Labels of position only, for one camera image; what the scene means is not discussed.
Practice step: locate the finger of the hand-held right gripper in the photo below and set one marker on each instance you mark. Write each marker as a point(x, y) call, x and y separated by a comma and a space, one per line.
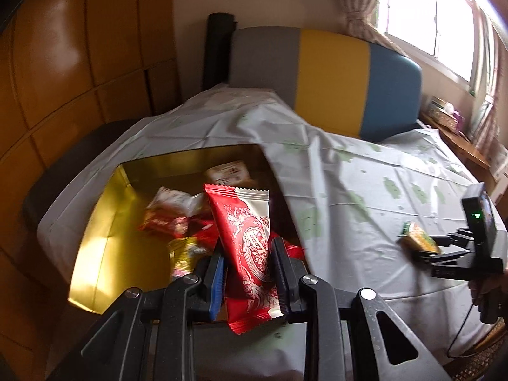
point(440, 258)
point(450, 240)

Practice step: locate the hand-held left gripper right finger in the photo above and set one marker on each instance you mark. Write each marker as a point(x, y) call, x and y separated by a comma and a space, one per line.
point(283, 281)

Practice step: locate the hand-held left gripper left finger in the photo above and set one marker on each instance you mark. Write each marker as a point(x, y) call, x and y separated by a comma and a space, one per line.
point(216, 285)

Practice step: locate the yellow biscuit packet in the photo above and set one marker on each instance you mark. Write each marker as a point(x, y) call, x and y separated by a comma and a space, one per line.
point(416, 238)

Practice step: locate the small red foil packet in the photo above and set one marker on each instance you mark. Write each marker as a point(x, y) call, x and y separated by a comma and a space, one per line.
point(293, 252)

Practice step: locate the yellow green crinkled snack packet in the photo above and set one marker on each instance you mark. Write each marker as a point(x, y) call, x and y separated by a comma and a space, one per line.
point(186, 250)

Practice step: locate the large red white snack packet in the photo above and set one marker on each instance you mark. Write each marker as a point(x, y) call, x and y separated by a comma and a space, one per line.
point(246, 242)

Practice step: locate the red snack bar packet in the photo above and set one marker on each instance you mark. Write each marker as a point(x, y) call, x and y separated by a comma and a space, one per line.
point(158, 223)

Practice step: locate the clear red candy packet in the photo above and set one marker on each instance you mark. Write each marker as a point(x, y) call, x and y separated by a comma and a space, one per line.
point(172, 201)

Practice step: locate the beige snack packet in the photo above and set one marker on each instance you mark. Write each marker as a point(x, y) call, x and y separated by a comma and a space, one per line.
point(230, 171)

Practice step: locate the dark red gold-lined box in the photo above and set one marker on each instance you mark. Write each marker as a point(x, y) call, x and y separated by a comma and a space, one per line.
point(111, 222)

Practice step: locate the person's right hand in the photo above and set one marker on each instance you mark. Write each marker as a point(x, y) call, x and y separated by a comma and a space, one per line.
point(486, 287)

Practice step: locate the white bag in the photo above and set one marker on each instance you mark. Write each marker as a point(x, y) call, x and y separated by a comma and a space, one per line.
point(500, 162)

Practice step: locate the wooden side table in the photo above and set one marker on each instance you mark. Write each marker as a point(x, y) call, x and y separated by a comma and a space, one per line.
point(464, 147)

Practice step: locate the purple box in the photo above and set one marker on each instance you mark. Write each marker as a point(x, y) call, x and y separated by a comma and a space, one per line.
point(458, 121)

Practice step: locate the woven rattan mat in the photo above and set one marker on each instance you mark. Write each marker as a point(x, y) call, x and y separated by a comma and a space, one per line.
point(476, 365)

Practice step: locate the tissue box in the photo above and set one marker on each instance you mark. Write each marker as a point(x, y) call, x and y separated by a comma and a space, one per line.
point(440, 115)

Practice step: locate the white green printed plastic tablecloth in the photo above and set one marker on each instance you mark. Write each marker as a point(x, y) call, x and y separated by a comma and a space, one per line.
point(357, 166)

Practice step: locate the beige curtain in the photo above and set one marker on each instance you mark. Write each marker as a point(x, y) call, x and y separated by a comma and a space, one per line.
point(492, 87)
point(357, 0)

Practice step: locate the grey yellow blue headboard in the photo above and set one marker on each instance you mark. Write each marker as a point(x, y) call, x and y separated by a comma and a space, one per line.
point(329, 79)

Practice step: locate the window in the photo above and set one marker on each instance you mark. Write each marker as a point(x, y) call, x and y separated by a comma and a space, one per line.
point(416, 8)

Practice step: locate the black rolled mat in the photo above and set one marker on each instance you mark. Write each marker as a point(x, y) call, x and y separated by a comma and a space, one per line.
point(216, 47)

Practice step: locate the wooden wardrobe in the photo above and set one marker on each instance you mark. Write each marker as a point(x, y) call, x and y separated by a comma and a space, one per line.
point(79, 47)

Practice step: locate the dark grey bed frame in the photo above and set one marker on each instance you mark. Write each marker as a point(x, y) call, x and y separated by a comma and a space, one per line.
point(59, 174)

